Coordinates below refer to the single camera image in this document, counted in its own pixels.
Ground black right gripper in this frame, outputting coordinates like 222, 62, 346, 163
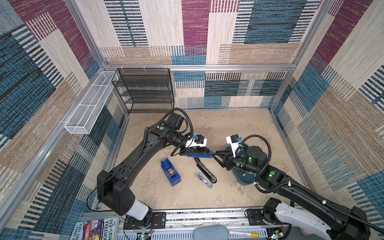
211, 148, 259, 175

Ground blue and black stapler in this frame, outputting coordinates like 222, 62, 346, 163
187, 152, 213, 159

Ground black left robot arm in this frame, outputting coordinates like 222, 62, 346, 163
94, 108, 213, 228

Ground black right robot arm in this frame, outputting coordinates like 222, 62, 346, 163
213, 135, 384, 240

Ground teal plastic tray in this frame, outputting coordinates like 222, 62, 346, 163
226, 144, 268, 186

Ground blue tape dispenser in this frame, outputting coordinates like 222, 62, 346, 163
161, 158, 181, 187

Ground grey-blue fabric case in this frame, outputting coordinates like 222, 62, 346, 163
193, 226, 229, 240

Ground yellow white marker pen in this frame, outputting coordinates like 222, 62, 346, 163
228, 231, 260, 238

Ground colourful book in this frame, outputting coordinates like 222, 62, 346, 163
70, 218, 119, 240

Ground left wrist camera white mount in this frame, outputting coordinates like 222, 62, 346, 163
185, 135, 208, 148

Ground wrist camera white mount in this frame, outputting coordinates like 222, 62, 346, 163
226, 134, 244, 158
185, 135, 208, 148

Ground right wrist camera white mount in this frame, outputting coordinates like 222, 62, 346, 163
226, 134, 244, 158

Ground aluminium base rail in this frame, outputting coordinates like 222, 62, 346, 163
80, 207, 288, 240

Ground black wire mesh shelf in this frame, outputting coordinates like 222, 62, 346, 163
112, 68, 175, 114

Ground white wire mesh basket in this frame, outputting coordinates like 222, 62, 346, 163
65, 71, 115, 135

